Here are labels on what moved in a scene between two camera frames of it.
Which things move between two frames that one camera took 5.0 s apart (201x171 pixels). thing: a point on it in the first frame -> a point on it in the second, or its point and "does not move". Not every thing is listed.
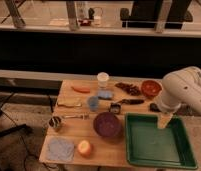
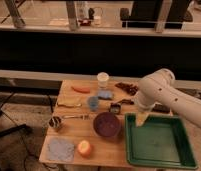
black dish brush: [115, 107] does not move
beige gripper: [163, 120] -> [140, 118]
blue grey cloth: [60, 149] does not move
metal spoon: [77, 116] does not move
